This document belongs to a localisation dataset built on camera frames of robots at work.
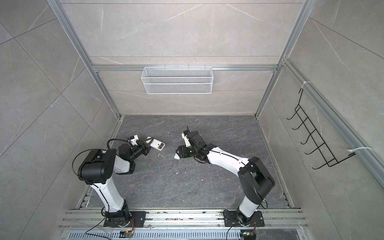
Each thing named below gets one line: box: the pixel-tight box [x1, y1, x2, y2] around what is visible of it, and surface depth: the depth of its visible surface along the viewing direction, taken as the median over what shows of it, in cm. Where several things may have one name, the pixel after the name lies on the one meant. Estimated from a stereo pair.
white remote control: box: [145, 136, 166, 151], surface depth 91 cm
